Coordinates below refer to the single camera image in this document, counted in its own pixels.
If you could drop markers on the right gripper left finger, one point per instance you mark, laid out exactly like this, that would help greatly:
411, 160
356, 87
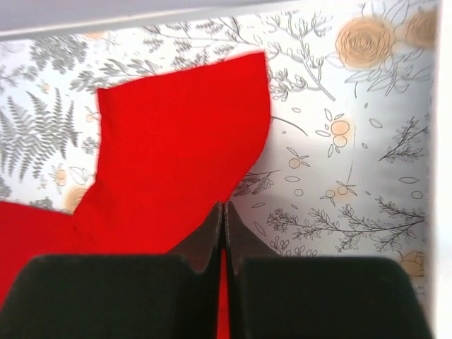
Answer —
171, 295

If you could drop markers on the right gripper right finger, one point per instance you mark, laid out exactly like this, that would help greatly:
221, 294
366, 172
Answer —
272, 296

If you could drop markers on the red t shirt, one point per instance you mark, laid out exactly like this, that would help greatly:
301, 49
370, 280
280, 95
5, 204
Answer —
172, 146

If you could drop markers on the floral table cloth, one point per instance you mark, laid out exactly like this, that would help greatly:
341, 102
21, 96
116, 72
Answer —
345, 166

